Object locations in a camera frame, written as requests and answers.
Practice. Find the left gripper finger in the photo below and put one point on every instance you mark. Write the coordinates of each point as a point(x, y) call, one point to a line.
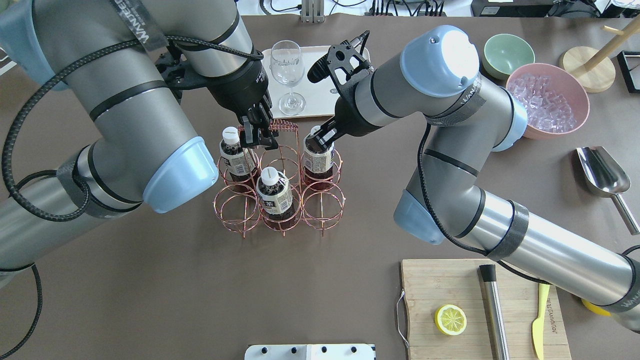
point(249, 136)
point(267, 136)

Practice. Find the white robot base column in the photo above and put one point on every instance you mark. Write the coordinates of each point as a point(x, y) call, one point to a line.
point(320, 351)

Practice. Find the yellow plastic knife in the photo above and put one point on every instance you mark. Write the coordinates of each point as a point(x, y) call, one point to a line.
point(537, 325)

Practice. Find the aluminium frame post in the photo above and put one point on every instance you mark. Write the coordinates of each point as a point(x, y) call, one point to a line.
point(312, 11)

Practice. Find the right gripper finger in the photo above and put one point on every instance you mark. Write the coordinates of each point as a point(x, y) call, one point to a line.
point(320, 139)

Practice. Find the wooden cup tree stand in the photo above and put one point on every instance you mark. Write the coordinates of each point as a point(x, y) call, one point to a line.
point(592, 67)

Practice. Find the black wire glass rack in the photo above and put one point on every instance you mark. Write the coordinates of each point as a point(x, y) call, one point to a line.
point(629, 64)

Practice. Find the white rabbit tray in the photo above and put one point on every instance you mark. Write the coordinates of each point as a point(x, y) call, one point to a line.
point(320, 98)

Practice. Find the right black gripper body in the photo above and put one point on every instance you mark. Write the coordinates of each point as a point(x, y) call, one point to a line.
point(348, 121)

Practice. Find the half lemon slice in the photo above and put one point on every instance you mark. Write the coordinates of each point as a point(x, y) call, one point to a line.
point(450, 320)

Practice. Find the steel muddler black tip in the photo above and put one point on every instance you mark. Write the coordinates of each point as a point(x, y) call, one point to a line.
point(497, 327)

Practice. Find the steel ice scoop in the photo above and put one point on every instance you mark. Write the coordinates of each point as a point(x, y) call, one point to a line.
point(606, 178)

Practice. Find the copper wire bottle basket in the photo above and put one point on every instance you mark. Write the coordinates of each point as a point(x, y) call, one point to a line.
point(296, 185)

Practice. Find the pink bowl of ice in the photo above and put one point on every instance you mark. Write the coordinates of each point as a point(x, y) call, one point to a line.
point(555, 103)

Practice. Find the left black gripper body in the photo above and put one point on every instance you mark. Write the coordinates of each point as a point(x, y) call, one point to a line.
point(239, 89)

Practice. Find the bamboo cutting board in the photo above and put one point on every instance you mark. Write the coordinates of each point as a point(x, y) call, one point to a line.
point(432, 283)

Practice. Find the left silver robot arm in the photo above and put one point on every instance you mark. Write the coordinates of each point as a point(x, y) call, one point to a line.
point(124, 60)

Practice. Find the green empty bowl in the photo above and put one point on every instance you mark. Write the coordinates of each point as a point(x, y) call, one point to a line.
point(504, 53)

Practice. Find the clear wine glass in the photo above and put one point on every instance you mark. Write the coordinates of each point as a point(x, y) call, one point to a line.
point(287, 68)

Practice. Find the tea bottle white cap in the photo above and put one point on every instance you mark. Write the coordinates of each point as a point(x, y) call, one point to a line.
point(276, 198)

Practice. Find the yellow lemon near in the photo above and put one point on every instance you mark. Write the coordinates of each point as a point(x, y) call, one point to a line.
point(594, 308)

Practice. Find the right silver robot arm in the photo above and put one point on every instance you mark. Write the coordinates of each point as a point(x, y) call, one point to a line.
point(467, 117)

